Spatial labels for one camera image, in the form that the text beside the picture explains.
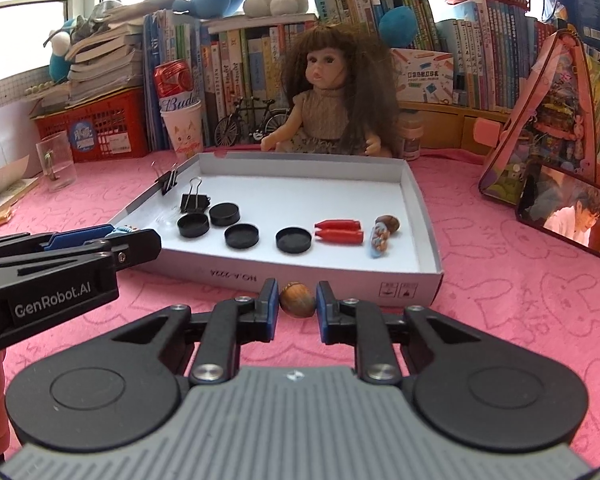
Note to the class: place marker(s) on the pink triangular bag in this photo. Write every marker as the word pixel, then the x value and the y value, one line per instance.
pixel 545 125

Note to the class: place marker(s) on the pink printed towel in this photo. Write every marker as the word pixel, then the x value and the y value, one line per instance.
pixel 505 300

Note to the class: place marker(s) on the blue carton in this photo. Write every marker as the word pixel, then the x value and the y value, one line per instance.
pixel 575 0

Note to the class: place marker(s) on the small clear jar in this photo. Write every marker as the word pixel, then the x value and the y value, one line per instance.
pixel 411 137

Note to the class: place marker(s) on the brown hazelnut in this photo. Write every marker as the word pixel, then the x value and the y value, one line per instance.
pixel 296 300
pixel 390 222

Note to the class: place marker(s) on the white cat-print paper cup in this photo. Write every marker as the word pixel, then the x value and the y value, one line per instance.
pixel 181 127

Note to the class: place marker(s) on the brown-haired doll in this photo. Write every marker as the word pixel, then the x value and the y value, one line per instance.
pixel 325 110

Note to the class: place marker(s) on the large black binder clip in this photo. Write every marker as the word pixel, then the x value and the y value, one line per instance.
pixel 194 202

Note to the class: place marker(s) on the large blue plush toy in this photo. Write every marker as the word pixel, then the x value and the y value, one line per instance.
pixel 395 20

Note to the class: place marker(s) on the red plastic pen cap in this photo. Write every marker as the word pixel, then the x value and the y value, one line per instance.
pixel 337 224
pixel 339 236

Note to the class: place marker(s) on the clear acrylic stand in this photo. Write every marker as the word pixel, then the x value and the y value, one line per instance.
pixel 56 160

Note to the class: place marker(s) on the red drink can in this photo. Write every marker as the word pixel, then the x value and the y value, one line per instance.
pixel 172 77

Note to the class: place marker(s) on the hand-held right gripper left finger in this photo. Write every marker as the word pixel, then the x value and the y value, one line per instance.
pixel 271 310

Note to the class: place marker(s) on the black smartphone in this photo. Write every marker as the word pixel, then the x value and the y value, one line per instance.
pixel 570 210

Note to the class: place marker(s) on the black round cap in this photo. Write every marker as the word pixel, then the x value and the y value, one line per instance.
pixel 241 235
pixel 292 240
pixel 224 213
pixel 193 224

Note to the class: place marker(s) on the light blue hair clip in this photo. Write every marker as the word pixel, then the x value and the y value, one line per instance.
pixel 122 231
pixel 378 241

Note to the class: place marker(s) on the red plastic basket with sticker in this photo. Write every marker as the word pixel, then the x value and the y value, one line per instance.
pixel 115 130

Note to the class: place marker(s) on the small blue white plush toy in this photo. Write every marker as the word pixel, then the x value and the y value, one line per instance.
pixel 60 55

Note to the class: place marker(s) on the white cardboard box tray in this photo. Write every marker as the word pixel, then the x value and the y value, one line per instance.
pixel 305 195

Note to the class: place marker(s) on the white colourful-print carton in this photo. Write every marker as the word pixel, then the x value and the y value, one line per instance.
pixel 422 77

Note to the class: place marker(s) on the stack of worn books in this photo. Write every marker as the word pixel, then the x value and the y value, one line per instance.
pixel 105 60

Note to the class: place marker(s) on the grey grid cutting mat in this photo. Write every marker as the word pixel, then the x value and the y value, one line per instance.
pixel 15 87

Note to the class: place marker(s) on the black model bicycle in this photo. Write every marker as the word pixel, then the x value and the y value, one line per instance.
pixel 237 125

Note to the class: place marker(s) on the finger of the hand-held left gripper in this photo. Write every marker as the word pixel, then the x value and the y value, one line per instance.
pixel 75 237
pixel 137 250

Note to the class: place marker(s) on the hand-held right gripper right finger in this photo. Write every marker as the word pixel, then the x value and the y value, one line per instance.
pixel 323 312

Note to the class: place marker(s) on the stack of paper sheets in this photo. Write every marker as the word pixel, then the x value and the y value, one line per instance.
pixel 5 190

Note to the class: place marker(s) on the small black binder clip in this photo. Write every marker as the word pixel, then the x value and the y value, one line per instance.
pixel 169 182

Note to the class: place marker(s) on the cardboard desk organizer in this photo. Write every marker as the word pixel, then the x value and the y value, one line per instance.
pixel 455 125

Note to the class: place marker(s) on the row of upright books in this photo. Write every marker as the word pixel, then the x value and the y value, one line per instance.
pixel 230 60

